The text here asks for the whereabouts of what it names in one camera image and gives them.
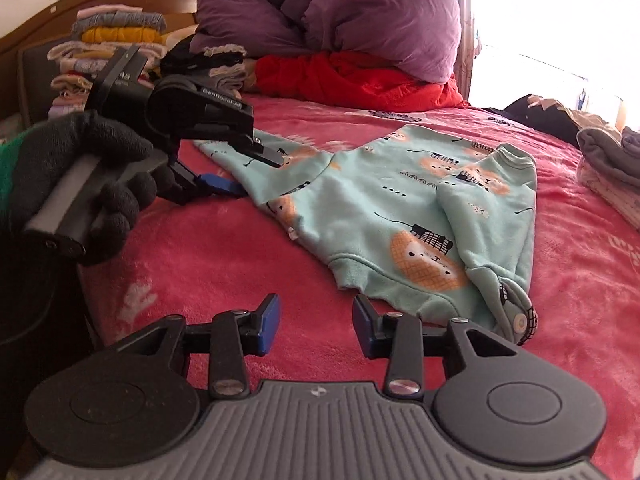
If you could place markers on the wooden headboard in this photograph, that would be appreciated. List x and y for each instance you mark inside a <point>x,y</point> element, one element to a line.
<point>50,25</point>

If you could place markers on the red quilt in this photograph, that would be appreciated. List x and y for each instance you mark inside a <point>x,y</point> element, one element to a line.
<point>350,82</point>

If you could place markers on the person's dark clothing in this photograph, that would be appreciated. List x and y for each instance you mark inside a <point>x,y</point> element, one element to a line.
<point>35,310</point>

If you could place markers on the small folded grey garment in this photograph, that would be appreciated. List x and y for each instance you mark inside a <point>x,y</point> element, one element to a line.
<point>230,80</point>

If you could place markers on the pleated beige curtain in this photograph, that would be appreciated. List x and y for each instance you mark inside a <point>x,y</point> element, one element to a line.
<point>465,35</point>

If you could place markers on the white printed folded garment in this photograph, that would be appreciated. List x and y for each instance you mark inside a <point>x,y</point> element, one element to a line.
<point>610,200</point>

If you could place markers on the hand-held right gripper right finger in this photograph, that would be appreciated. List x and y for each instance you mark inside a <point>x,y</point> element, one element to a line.
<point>362,325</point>

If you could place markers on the black lace trimmed garment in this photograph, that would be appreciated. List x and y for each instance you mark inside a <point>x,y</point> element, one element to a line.
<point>185,62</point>

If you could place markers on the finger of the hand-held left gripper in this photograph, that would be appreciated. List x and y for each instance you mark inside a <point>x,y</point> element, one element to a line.
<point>265,154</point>
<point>220,185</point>

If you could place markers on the stack of folded clothes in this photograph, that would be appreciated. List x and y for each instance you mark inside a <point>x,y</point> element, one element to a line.
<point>120,35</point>

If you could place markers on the beige garment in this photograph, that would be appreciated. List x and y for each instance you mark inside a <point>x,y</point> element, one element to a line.
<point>590,120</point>

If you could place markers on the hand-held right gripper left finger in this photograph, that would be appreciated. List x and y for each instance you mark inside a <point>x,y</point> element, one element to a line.
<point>270,322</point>

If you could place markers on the teal lion print sweatshirt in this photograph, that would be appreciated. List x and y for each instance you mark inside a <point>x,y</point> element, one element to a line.
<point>375,195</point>

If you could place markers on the pink floral blanket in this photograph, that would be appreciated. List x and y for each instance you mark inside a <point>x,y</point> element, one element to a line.
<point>200,250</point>

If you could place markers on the person's left hand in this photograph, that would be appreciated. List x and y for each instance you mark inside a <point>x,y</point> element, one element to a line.
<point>65,135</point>

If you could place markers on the purple quilt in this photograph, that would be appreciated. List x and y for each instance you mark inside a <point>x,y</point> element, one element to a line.
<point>350,15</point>

